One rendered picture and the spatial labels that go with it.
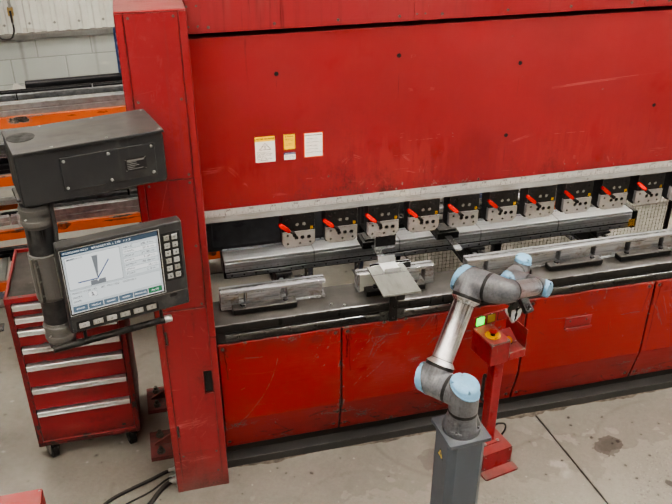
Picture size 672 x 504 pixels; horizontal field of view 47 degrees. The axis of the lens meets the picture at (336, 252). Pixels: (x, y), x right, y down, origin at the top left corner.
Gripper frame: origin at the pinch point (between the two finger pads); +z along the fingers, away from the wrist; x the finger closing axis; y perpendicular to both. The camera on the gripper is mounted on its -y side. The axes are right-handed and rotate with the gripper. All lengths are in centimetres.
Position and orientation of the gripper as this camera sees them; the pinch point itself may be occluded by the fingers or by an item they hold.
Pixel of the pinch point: (513, 321)
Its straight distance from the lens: 372.9
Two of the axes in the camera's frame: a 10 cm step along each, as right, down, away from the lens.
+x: -9.0, 2.1, -3.8
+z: -0.4, 8.3, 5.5
